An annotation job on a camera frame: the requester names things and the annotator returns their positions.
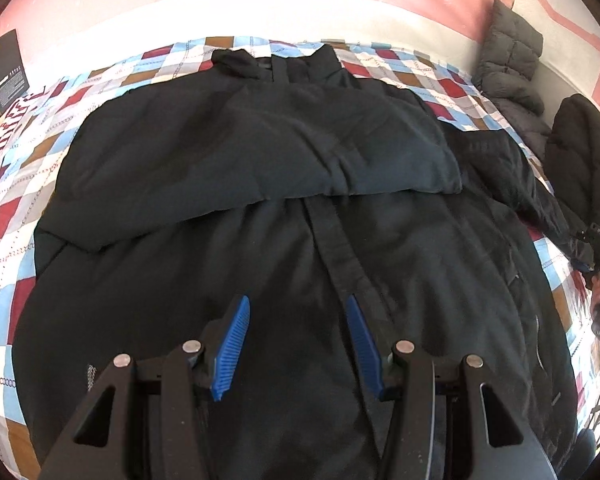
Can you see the checkered bed sheet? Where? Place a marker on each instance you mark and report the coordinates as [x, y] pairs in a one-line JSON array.
[[105, 85]]

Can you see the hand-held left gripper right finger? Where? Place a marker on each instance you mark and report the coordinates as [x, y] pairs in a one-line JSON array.
[[364, 340]]

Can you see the black puffer jacket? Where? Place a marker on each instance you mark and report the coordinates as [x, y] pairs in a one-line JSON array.
[[587, 160]]

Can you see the black cardboard box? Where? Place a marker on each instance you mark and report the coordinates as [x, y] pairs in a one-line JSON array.
[[10, 70]]

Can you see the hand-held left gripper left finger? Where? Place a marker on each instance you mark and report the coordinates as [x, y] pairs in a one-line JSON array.
[[232, 332]]

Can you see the red lettered white cloth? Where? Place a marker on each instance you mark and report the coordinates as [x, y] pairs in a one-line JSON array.
[[5, 145]]

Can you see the grey puffer jacket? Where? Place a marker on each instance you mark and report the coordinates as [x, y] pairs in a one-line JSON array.
[[512, 55]]

